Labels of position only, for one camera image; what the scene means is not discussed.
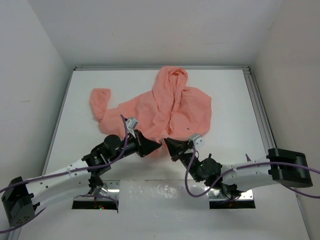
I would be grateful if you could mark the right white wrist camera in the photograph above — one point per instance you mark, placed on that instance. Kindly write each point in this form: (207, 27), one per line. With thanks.
(197, 140)

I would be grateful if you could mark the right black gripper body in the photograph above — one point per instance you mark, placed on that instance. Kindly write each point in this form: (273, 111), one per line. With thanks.
(184, 157)

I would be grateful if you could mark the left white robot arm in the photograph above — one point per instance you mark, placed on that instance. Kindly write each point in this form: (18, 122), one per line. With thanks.
(24, 199)

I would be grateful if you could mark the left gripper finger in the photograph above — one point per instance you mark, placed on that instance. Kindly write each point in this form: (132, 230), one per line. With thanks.
(143, 142)
(149, 152)

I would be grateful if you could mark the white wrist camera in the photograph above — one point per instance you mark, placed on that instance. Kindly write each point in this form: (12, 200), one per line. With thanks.
(197, 140)
(131, 123)

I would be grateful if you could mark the salmon pink hooded jacket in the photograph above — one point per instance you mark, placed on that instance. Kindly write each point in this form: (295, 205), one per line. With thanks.
(171, 109)

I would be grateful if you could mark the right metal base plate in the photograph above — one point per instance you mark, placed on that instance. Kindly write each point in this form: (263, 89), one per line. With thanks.
(223, 192)

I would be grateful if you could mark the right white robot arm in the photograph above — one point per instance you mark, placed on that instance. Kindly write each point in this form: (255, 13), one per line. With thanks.
(279, 166)

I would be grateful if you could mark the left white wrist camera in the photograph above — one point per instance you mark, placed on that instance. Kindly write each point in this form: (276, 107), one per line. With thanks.
(131, 123)

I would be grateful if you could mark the aluminium frame rail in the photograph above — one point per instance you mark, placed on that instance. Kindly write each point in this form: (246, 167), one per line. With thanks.
(239, 124)

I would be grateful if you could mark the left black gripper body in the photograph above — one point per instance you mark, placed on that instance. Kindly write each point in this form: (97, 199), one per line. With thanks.
(132, 145)

